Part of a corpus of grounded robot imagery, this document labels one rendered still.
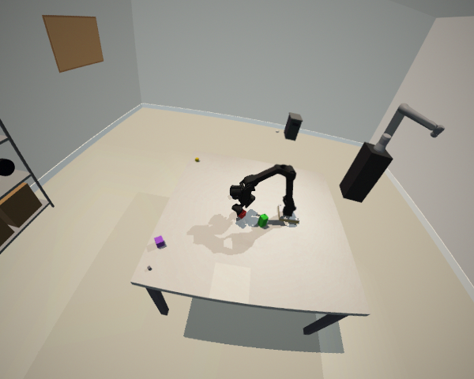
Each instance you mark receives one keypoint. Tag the purple cube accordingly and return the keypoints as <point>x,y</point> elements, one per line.
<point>159,241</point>

